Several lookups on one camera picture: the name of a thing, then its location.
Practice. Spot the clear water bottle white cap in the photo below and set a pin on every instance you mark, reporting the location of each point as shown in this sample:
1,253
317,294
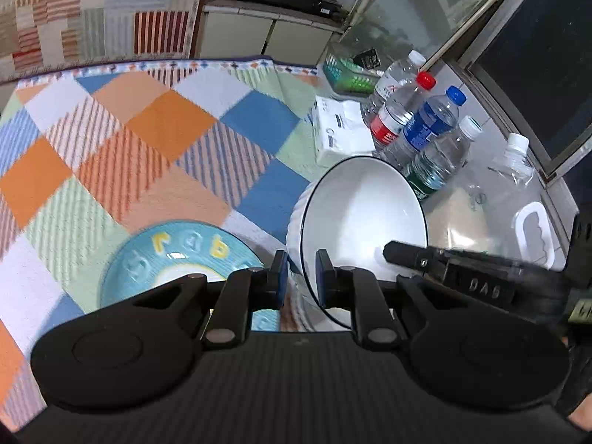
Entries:
399,73

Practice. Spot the white tissue pack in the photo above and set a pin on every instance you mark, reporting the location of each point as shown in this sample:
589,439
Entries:
339,131

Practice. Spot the water bottle red label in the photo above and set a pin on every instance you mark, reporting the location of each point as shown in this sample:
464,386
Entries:
399,108

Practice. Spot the water bottle blue label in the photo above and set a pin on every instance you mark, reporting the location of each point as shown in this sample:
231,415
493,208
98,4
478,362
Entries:
436,115

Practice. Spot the teal fried egg plate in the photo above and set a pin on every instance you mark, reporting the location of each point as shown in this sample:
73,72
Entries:
168,251

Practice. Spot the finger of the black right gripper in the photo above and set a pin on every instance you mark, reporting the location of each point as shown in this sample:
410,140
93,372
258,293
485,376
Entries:
409,257

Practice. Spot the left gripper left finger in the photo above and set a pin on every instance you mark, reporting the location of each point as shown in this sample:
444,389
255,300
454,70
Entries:
276,281

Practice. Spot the patchwork covered counter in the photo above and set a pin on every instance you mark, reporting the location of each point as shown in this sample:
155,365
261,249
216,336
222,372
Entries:
39,36

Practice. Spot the green plastic basket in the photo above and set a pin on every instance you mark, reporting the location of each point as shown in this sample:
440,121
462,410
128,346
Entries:
344,76

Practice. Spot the colourful checkered tablecloth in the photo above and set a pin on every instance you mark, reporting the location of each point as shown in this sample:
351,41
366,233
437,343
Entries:
91,156

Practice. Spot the white base cabinet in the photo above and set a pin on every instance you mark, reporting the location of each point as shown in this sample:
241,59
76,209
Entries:
233,29

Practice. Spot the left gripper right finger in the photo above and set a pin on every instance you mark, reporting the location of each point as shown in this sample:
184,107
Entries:
334,285

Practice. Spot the white ribbed bowl black rim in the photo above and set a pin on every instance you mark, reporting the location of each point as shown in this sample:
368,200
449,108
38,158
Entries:
352,211

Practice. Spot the clear rice jug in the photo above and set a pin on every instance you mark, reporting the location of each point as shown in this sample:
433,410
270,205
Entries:
494,207

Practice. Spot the water bottle green label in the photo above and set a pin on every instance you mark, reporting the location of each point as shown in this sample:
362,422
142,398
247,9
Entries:
442,158

